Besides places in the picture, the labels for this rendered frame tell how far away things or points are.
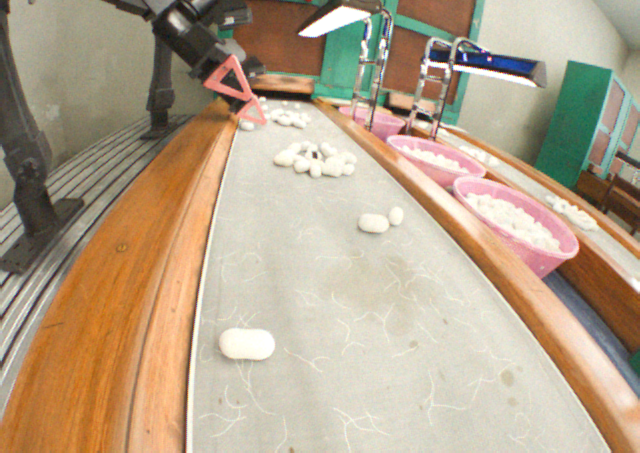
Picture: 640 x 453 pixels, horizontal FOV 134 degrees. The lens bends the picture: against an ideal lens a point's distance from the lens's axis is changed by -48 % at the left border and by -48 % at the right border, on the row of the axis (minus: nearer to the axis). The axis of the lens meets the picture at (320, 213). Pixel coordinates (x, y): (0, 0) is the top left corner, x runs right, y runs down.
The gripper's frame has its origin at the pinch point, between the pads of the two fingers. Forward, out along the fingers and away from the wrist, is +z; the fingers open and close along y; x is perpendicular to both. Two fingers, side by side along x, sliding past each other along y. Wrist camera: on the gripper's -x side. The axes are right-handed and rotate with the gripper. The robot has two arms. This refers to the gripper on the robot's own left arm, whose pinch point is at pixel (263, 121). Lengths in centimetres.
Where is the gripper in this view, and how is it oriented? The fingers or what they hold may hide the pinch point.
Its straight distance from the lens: 71.6
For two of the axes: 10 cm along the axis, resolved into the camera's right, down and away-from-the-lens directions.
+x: -7.4, 6.4, 2.2
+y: -2.1, -5.3, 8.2
